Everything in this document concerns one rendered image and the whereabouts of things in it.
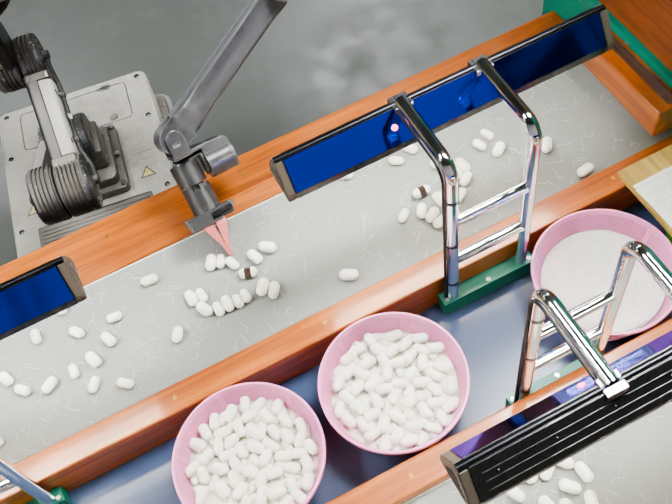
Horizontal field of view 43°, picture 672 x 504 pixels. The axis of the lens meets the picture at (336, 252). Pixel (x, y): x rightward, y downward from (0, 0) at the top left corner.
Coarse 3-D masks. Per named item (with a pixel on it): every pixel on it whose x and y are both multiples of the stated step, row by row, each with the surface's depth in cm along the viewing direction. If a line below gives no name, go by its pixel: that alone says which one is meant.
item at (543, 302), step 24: (624, 264) 122; (648, 264) 116; (624, 288) 128; (528, 312) 121; (552, 312) 114; (576, 312) 129; (528, 336) 127; (576, 336) 111; (600, 336) 141; (528, 360) 134; (552, 360) 139; (576, 360) 152; (600, 360) 109; (528, 384) 142; (600, 384) 108; (624, 384) 108
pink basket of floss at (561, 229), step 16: (560, 224) 162; (576, 224) 164; (592, 224) 164; (608, 224) 163; (624, 224) 162; (640, 224) 160; (544, 240) 161; (560, 240) 165; (640, 240) 162; (656, 240) 159; (544, 256) 163; (656, 320) 149; (624, 336) 154
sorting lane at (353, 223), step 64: (448, 128) 180; (512, 128) 178; (576, 128) 176; (640, 128) 174; (320, 192) 176; (384, 192) 174; (192, 256) 171; (320, 256) 167; (384, 256) 166; (64, 320) 167; (128, 320) 165; (192, 320) 163; (256, 320) 162; (0, 384) 161; (64, 384) 160; (0, 448) 154
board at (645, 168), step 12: (648, 156) 166; (660, 156) 166; (624, 168) 165; (636, 168) 165; (648, 168) 164; (660, 168) 164; (624, 180) 164; (636, 180) 163; (636, 192) 162; (648, 204) 160; (660, 216) 159
